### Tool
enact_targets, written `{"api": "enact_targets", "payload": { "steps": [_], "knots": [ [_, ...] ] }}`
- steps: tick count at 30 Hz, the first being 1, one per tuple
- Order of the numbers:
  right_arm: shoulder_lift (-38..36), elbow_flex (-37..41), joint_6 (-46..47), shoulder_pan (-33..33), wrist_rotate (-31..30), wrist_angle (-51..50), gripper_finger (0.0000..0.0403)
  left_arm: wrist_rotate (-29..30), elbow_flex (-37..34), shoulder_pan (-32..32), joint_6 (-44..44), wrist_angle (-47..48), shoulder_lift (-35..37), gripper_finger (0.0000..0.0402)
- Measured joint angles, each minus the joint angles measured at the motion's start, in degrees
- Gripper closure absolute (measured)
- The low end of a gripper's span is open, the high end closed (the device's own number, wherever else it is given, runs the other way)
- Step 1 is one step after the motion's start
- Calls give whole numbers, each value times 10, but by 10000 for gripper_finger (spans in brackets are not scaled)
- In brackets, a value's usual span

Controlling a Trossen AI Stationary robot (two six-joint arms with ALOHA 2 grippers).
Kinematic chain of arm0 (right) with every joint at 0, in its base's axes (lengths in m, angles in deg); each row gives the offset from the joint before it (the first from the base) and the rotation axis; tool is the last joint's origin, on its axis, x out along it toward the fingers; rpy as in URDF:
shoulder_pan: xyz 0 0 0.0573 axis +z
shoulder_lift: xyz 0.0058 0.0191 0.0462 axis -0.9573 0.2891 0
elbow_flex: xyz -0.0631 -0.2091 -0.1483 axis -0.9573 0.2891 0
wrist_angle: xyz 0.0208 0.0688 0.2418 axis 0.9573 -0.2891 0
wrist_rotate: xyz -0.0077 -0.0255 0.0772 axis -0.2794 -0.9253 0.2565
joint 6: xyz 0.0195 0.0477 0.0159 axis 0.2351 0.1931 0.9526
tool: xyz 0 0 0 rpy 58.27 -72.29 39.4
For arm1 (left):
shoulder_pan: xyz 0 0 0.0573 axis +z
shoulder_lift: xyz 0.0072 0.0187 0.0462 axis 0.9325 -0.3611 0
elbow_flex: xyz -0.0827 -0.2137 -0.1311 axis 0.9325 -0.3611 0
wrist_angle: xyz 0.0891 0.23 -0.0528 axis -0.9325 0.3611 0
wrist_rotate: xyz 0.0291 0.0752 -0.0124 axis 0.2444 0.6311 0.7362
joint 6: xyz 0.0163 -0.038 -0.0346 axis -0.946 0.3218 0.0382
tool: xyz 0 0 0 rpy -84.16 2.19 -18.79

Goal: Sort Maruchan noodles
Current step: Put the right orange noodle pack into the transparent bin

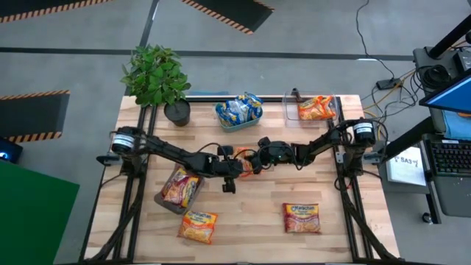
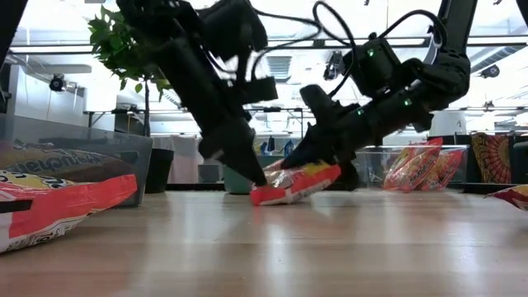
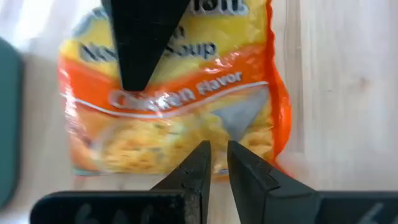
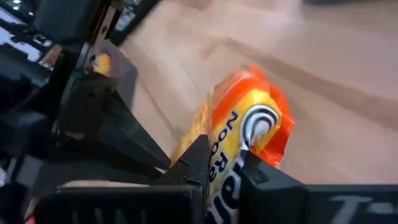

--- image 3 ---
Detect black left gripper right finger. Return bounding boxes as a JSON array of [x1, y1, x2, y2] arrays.
[[227, 139, 320, 224]]

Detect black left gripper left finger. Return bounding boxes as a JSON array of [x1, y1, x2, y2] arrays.
[[151, 139, 213, 224]]

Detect teal plastic bin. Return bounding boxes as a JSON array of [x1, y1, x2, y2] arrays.
[[0, 36, 25, 210]]

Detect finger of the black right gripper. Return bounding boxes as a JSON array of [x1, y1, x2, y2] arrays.
[[101, 0, 191, 93]]

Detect orange Maruchan chicken ramen packet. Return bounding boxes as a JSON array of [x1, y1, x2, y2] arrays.
[[57, 0, 293, 183]]

